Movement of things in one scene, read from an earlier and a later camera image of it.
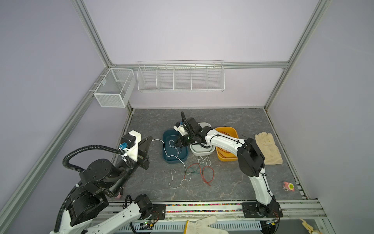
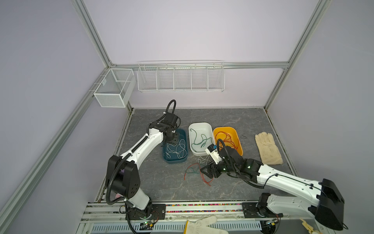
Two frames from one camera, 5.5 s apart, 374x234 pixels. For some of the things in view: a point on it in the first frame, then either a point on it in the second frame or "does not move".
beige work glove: (270, 150) does not move
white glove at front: (201, 226) does not move
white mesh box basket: (116, 87) does not move
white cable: (172, 176) to (178, 148)
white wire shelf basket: (181, 76) does not move
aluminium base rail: (188, 209) does not move
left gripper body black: (126, 172) to (174, 138)
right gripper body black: (190, 139) to (223, 167)
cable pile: (202, 166) does not move
